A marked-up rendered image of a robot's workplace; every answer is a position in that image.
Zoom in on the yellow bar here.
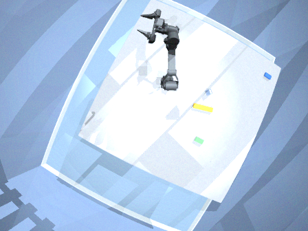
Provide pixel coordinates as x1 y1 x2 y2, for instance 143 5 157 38
193 103 213 112

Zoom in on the small blue block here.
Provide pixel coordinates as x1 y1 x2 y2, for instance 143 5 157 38
264 72 271 79

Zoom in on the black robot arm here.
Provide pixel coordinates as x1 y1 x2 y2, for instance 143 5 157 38
155 18 179 91

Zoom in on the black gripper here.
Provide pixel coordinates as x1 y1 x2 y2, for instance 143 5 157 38
137 9 169 44

